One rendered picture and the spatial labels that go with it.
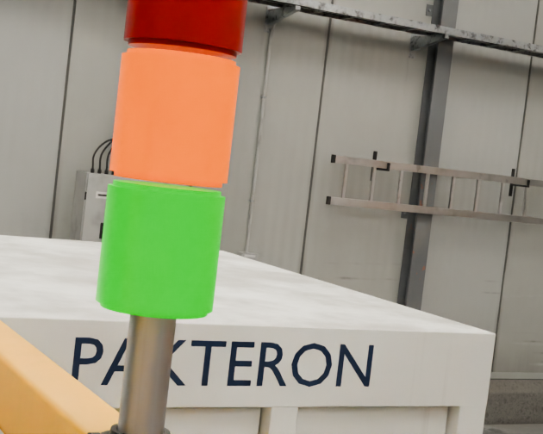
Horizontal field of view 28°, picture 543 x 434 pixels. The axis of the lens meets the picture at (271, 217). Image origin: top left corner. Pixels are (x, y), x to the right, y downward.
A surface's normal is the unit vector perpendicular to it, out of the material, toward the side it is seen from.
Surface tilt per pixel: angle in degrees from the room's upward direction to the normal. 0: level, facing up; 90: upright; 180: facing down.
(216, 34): 90
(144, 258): 90
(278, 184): 90
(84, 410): 0
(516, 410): 90
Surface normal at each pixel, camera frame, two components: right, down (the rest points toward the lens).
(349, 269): 0.46, 0.10
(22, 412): -0.88, -0.07
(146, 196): -0.18, 0.04
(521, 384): 0.37, -0.72
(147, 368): 0.22, 0.07
